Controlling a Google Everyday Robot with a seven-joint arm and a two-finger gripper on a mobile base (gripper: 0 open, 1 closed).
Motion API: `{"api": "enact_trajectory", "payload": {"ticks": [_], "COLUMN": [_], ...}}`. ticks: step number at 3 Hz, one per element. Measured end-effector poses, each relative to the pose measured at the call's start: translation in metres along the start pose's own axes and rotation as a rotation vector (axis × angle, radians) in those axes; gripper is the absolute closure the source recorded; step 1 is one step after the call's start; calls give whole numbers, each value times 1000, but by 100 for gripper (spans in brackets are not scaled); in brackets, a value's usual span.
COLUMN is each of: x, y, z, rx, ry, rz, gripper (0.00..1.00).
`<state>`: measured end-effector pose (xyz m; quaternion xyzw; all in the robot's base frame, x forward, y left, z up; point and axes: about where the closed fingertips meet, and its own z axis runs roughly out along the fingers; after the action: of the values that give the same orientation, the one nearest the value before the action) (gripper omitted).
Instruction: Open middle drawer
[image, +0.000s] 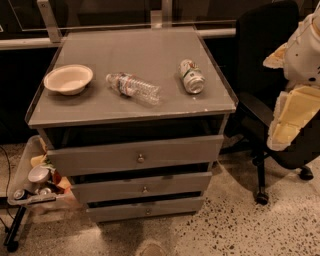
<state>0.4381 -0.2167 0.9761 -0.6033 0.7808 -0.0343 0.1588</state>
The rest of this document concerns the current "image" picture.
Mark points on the metal railing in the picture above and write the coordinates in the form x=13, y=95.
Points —
x=32, y=24

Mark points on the white paper bowl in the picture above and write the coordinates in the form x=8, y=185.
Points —
x=69, y=79

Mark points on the silver can in bin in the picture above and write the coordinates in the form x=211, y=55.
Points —
x=39, y=174

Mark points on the grey bottom drawer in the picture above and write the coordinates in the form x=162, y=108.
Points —
x=148, y=209

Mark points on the small silver can lid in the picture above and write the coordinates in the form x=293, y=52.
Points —
x=19, y=194

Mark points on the clear plastic bin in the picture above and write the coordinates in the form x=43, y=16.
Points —
x=36, y=184

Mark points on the clear plastic water bottle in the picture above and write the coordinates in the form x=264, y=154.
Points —
x=134, y=87

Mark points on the green white soda can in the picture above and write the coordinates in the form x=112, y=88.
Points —
x=191, y=76

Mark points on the black stand leg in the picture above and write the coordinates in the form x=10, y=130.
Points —
x=10, y=243

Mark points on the grey drawer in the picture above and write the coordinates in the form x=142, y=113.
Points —
x=148, y=209
x=141, y=187
x=138, y=155

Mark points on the grey drawer cabinet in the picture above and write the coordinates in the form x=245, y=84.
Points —
x=101, y=116

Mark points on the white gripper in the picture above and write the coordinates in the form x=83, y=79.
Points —
x=304, y=58

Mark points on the black office chair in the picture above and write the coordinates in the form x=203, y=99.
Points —
x=258, y=33

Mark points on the grey top drawer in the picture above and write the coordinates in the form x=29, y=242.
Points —
x=138, y=155

